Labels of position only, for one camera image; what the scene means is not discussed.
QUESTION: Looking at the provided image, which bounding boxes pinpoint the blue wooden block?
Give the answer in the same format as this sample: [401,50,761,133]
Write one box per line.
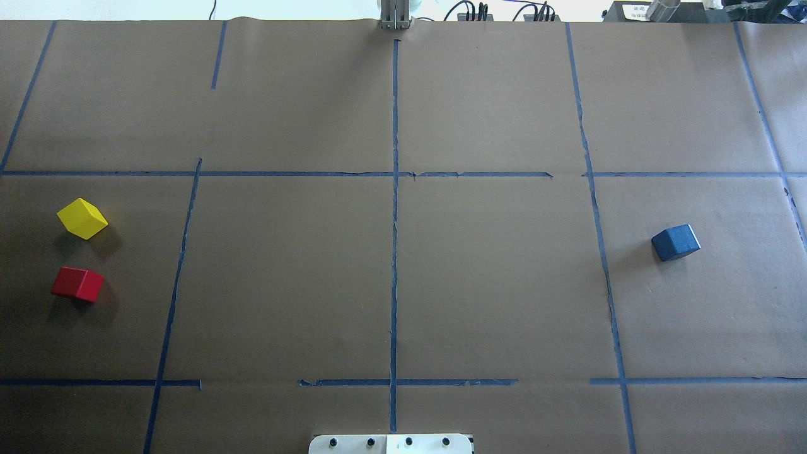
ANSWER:
[651,224,701,262]

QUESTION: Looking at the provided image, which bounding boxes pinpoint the metal cup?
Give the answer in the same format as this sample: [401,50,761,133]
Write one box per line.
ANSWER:
[645,0,682,23]

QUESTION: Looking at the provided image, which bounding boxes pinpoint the aluminium frame post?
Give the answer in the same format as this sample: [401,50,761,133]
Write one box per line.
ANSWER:
[377,0,412,30]

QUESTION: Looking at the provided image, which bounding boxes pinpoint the black power strip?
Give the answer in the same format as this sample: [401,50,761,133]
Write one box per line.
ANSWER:
[519,2,560,22]
[450,1,495,22]

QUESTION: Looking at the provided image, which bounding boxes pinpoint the yellow wooden block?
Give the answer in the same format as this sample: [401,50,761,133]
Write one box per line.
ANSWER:
[57,198,109,240]

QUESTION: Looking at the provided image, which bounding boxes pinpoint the white mount base plate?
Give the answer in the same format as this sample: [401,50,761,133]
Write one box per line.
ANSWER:
[308,433,475,453]

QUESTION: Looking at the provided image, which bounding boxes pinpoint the red wooden block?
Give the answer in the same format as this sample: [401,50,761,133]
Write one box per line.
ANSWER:
[50,267,105,304]

